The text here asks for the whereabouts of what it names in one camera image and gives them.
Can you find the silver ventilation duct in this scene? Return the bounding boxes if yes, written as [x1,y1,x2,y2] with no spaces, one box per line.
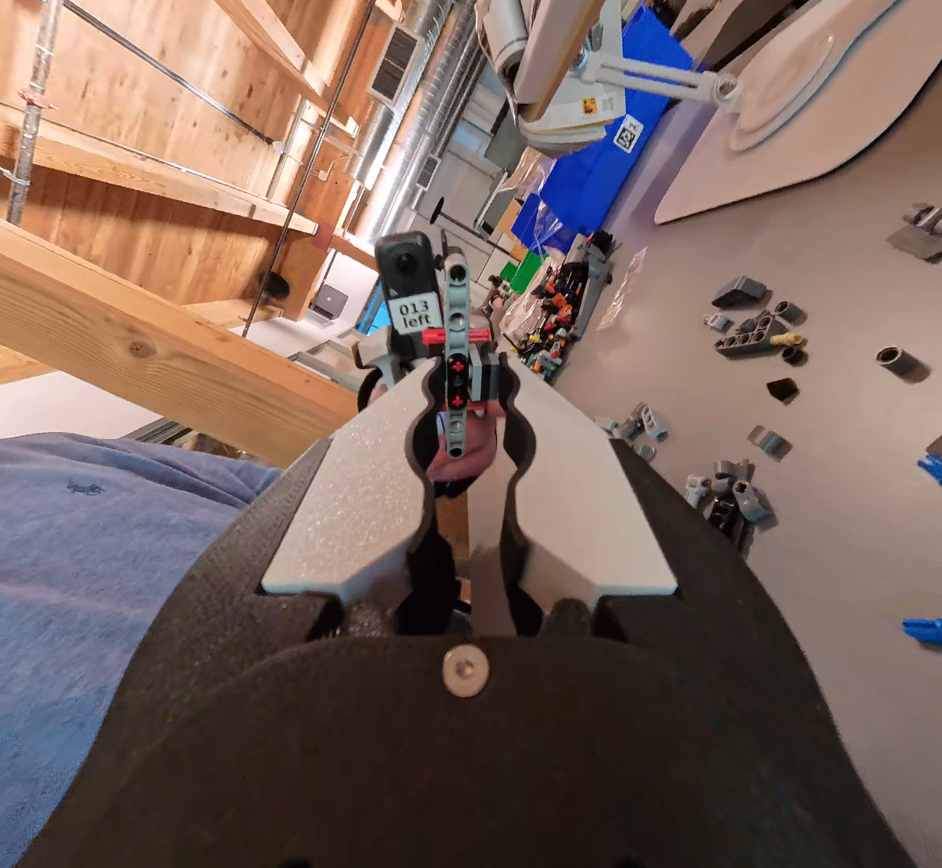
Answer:
[346,0,490,240]

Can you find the wooden ceiling beam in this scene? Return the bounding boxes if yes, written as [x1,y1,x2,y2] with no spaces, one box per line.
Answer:
[0,221,359,468]

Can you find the black standing table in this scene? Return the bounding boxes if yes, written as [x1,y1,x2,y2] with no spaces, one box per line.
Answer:
[430,196,516,255]

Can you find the blue storage bin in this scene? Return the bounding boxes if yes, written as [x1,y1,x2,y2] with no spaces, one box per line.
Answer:
[513,193,582,251]
[548,0,696,236]

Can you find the green storage bin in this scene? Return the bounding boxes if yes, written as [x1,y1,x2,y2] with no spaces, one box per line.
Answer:
[500,250,546,291]

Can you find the scattered grey lego pieces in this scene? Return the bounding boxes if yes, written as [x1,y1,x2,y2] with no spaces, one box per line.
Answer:
[600,202,942,541]

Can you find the clear plastic bag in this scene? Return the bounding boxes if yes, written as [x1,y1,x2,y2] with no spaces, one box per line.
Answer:
[596,248,647,332]

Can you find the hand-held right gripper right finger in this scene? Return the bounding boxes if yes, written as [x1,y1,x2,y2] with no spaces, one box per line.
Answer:
[467,352,678,637]

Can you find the person's blue clothed torso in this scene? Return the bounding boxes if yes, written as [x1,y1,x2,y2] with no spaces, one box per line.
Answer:
[0,433,284,868]

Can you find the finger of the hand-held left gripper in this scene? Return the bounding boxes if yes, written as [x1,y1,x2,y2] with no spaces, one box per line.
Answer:
[359,340,404,389]

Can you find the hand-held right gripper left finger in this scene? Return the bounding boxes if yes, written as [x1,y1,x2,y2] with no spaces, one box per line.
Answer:
[261,359,446,615]

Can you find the grey red lego assembly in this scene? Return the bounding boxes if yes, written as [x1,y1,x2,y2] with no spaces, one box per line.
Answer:
[423,254,509,459]

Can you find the person's left hand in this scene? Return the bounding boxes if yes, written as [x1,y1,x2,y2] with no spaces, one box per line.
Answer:
[427,403,510,484]

